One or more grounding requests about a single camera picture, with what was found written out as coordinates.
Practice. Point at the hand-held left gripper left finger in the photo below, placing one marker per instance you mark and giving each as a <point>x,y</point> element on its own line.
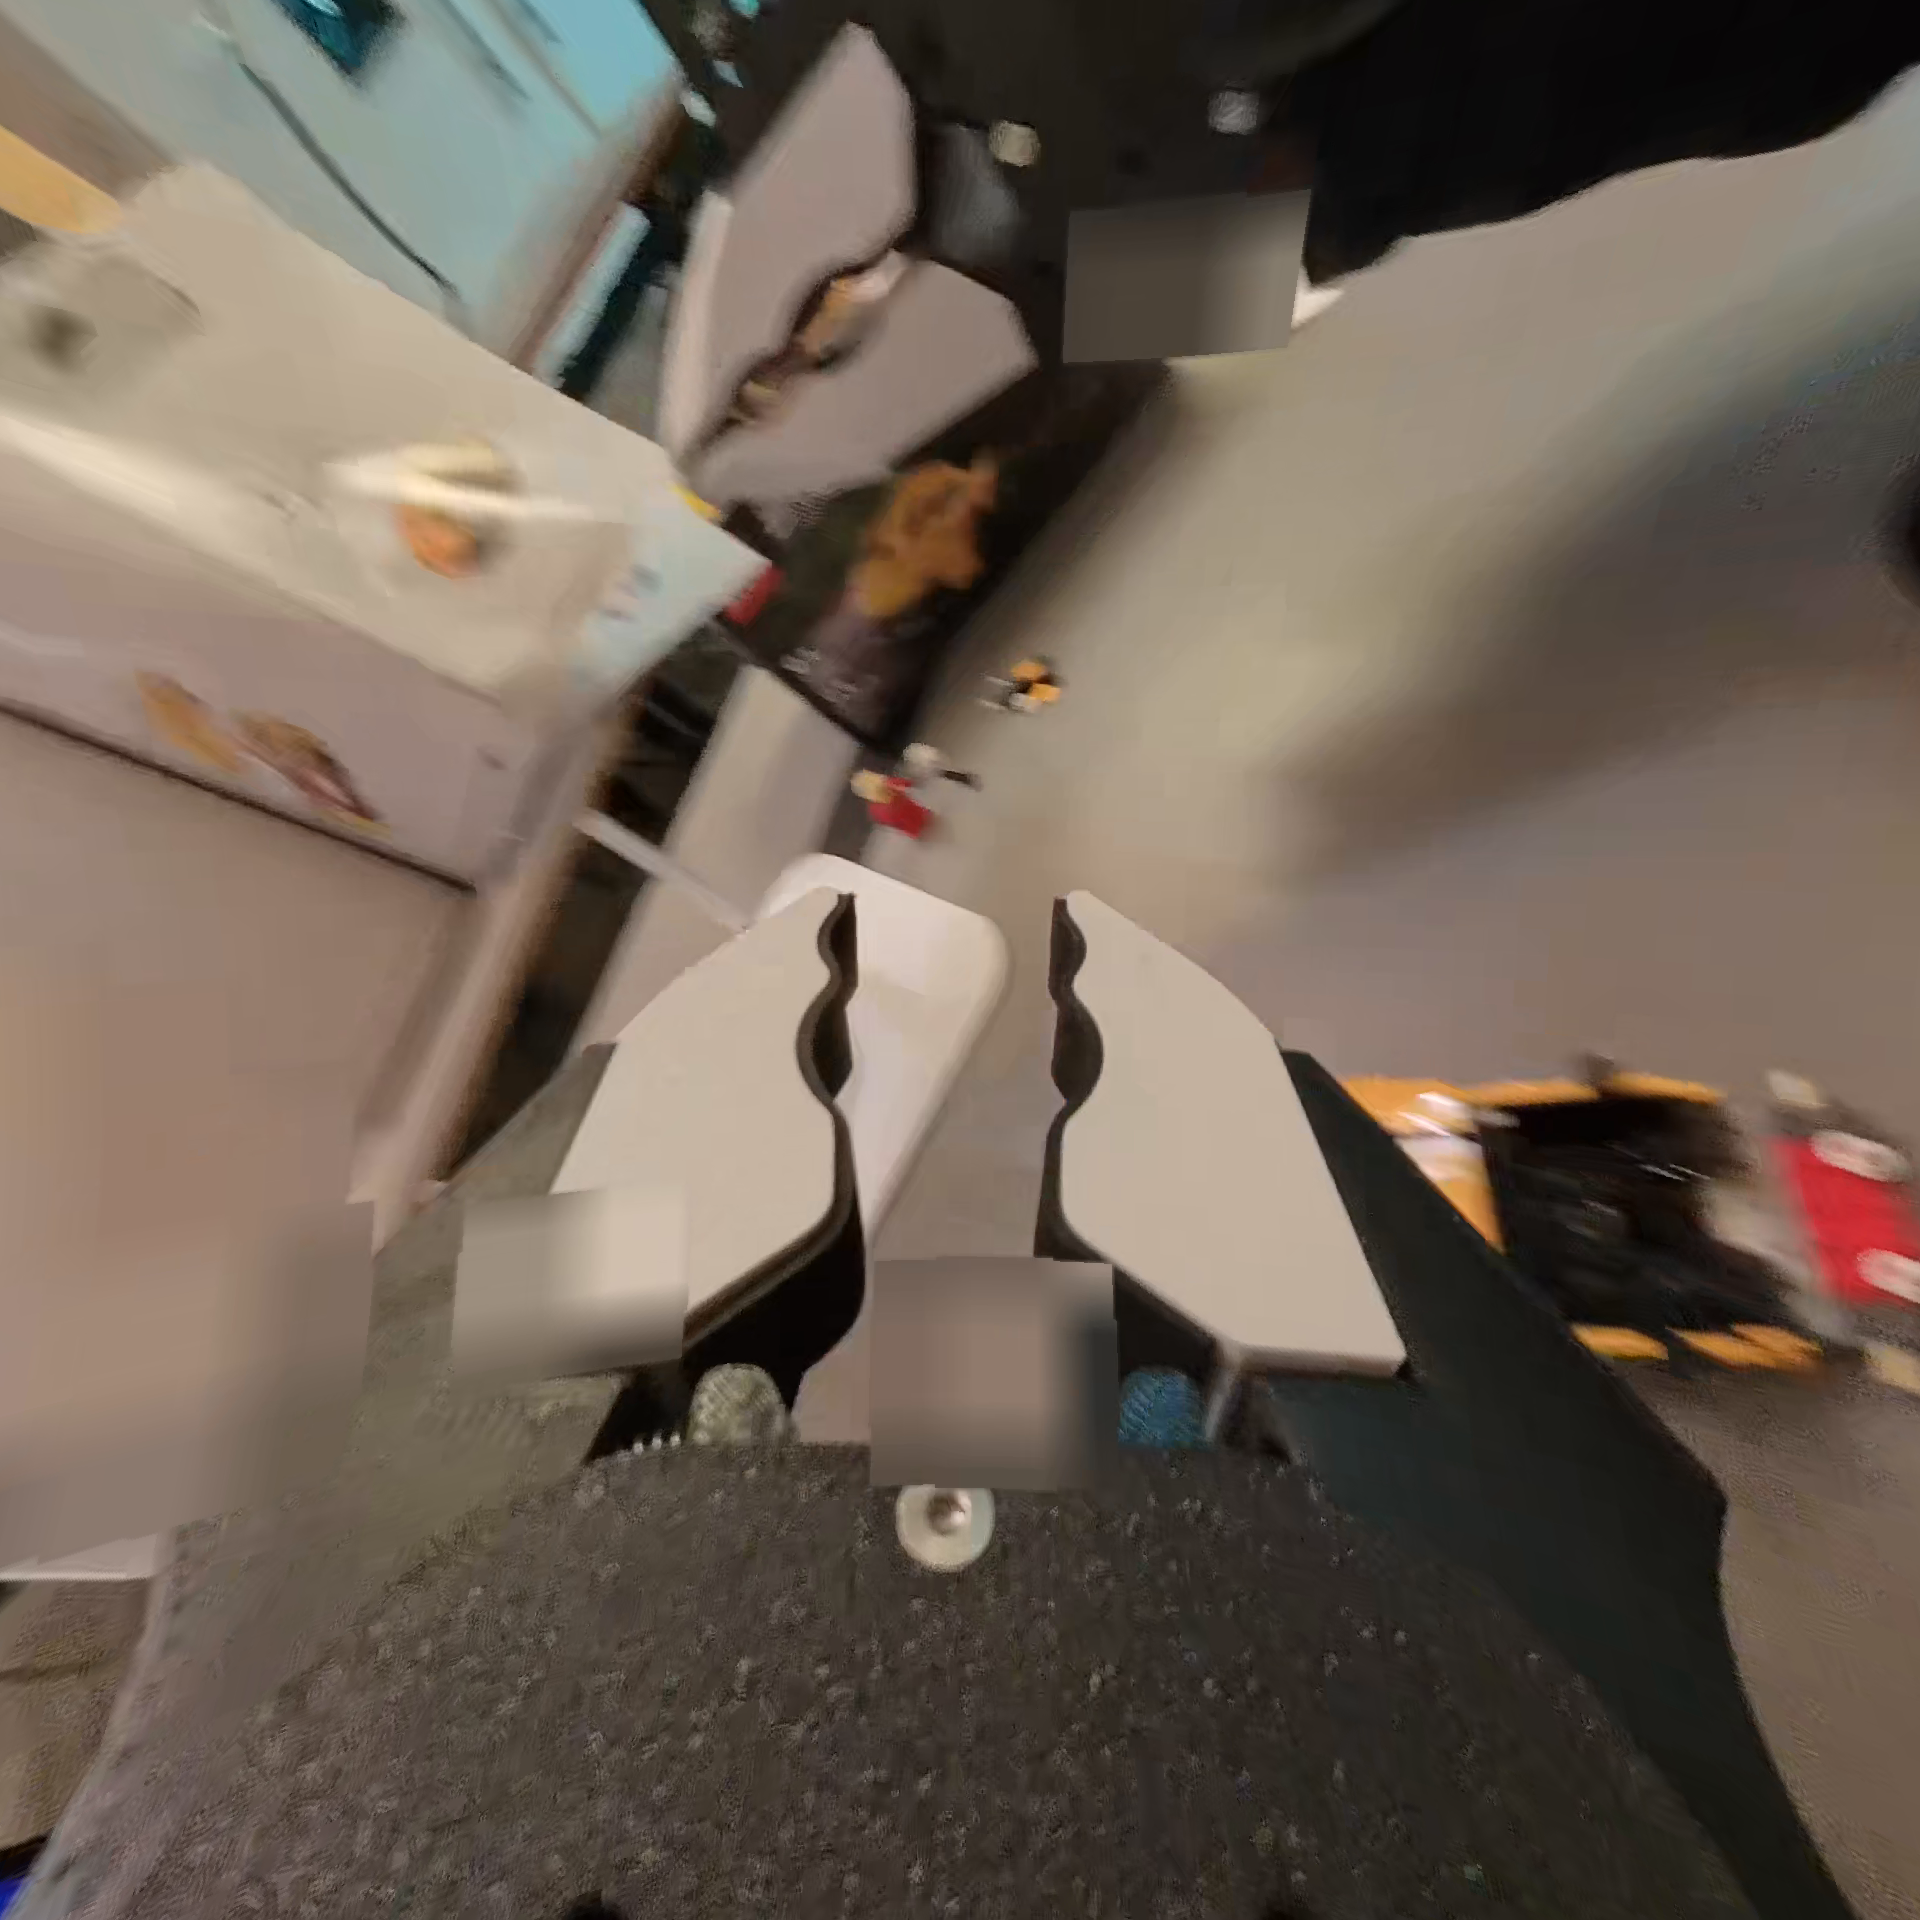
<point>721,1095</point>

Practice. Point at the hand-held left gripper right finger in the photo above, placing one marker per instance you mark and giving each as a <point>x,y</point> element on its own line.
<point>1201,1185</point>

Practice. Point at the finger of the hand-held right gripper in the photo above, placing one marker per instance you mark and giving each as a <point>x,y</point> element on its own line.
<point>796,194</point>
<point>930,368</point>

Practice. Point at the yellow lego car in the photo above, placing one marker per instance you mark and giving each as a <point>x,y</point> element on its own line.
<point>1622,1200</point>

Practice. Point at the person's right forearm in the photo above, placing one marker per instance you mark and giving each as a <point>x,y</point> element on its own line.
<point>1500,120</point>

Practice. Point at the black lego set box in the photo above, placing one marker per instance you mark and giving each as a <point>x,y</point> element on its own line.
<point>930,569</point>

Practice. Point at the spare small lego pieces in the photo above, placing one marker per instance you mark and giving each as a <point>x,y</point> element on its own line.
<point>1026,686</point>

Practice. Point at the red lego minifigure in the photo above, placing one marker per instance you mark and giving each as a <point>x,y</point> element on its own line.
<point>897,808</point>

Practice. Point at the white booklet stand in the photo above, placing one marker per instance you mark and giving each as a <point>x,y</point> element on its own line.
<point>930,975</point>

